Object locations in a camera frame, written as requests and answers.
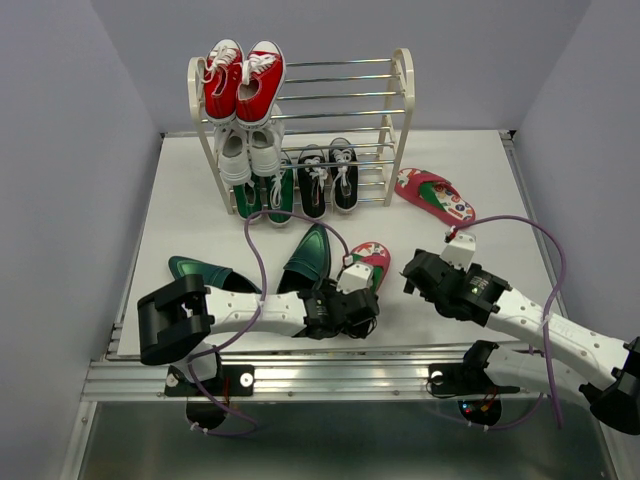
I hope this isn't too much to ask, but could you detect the cream metal shoe rack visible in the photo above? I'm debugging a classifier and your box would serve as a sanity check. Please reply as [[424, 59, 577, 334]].
[[186, 47, 416, 217]]

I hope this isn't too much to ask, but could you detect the aluminium mounting rail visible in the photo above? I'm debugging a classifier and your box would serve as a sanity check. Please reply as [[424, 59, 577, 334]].
[[82, 344, 556, 401]]

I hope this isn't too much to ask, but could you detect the left white sneaker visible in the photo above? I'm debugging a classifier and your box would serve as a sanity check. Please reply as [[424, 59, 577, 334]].
[[214, 122, 251, 186]]

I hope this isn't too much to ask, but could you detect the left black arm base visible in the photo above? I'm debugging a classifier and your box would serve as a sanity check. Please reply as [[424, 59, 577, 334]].
[[164, 364, 257, 437]]

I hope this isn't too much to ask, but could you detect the pink patterned flip-flop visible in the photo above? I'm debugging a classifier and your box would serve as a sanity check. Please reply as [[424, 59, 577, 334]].
[[394, 168, 476, 226], [350, 241, 391, 293]]

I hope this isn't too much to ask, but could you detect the red canvas sneaker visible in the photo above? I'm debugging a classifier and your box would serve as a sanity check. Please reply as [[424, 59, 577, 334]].
[[202, 39, 244, 125], [236, 40, 286, 130]]

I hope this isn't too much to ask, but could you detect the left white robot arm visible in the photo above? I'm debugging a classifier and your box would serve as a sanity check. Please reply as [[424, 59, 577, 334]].
[[137, 275, 379, 394]]

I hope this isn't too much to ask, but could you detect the black canvas sneaker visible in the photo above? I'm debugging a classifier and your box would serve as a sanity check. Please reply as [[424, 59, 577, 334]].
[[297, 144, 329, 219], [329, 137, 359, 213]]

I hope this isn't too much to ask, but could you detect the green leather loafer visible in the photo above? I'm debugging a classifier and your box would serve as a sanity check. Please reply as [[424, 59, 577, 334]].
[[168, 256, 261, 294], [277, 224, 331, 294]]

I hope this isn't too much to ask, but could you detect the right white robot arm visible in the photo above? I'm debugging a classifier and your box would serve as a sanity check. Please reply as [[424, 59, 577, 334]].
[[402, 250, 639, 435]]

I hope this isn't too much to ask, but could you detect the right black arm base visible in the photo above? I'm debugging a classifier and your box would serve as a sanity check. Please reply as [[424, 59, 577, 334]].
[[426, 363, 520, 429]]

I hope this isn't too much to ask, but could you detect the white sneaker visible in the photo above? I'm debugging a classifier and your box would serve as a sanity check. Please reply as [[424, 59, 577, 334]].
[[248, 118, 285, 177], [214, 122, 251, 186]]

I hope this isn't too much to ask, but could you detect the right green leather loafer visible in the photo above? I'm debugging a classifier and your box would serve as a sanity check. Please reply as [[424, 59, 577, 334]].
[[277, 224, 331, 294]]

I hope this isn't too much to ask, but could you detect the left green canvas sneaker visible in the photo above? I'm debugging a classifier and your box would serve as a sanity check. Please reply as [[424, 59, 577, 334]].
[[233, 180, 263, 220]]

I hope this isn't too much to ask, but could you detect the right red canvas sneaker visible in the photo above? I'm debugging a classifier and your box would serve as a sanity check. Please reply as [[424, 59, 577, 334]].
[[236, 40, 286, 130]]

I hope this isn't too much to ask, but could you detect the left red canvas sneaker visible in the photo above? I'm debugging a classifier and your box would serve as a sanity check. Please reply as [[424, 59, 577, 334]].
[[202, 39, 244, 125]]

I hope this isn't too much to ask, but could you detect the green canvas sneaker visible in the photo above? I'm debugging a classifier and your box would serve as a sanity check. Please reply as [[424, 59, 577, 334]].
[[233, 180, 263, 220], [266, 152, 295, 227]]

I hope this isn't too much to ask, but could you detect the left green leather loafer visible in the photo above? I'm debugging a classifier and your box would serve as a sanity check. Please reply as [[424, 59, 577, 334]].
[[168, 256, 261, 294]]

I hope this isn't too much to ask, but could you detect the right white sneaker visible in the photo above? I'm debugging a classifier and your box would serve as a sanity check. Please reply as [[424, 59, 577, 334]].
[[248, 118, 285, 177]]

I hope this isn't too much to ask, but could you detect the right green canvas sneaker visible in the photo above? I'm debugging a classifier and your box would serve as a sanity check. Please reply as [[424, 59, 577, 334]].
[[266, 152, 295, 227]]

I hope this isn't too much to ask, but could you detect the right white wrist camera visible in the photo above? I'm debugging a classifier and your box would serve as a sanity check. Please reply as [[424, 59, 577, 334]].
[[440, 231, 476, 271]]

